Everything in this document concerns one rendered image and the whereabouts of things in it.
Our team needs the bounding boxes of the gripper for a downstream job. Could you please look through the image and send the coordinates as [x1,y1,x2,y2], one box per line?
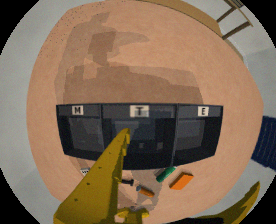
[53,128,260,224]

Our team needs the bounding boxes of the white domino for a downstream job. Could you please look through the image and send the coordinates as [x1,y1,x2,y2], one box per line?
[80,167,90,176]

